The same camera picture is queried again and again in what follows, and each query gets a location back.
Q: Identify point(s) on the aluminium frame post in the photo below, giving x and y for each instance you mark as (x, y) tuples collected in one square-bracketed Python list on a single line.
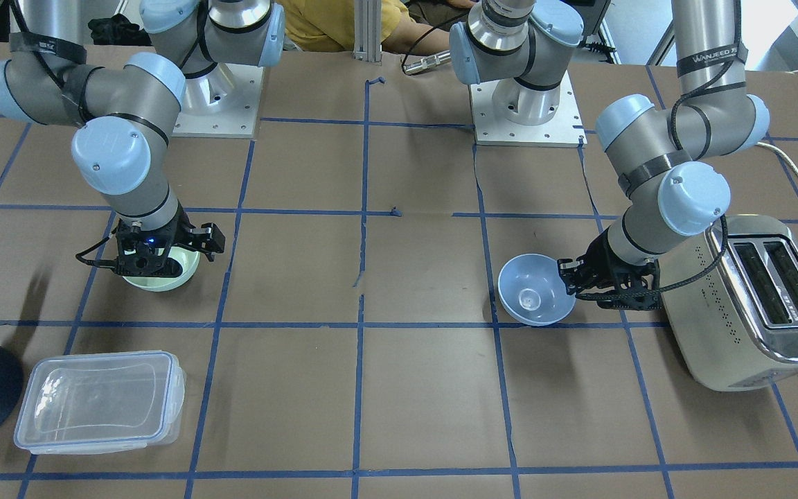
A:
[(367, 30)]

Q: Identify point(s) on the clear plastic food container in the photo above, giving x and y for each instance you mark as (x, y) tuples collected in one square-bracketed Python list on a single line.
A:
[(92, 404)]

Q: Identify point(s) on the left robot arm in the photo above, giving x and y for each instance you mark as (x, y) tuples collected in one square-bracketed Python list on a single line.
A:
[(658, 155)]

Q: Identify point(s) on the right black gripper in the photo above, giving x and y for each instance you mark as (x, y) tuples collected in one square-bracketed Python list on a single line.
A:
[(199, 238)]

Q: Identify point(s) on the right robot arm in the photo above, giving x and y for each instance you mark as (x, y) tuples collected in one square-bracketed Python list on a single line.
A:
[(124, 118)]

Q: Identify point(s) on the blue bowl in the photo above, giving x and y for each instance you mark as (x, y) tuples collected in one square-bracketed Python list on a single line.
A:
[(532, 292)]

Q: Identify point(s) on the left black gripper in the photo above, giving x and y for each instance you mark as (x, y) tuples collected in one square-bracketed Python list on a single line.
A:
[(605, 261)]

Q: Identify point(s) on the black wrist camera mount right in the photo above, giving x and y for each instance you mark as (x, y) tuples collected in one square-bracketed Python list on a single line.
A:
[(138, 256)]

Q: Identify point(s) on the person in yellow shirt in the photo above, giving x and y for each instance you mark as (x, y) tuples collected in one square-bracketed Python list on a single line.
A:
[(329, 26)]

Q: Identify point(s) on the cream silver toaster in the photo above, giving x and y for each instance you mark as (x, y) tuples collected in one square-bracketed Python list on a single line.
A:
[(736, 325)]

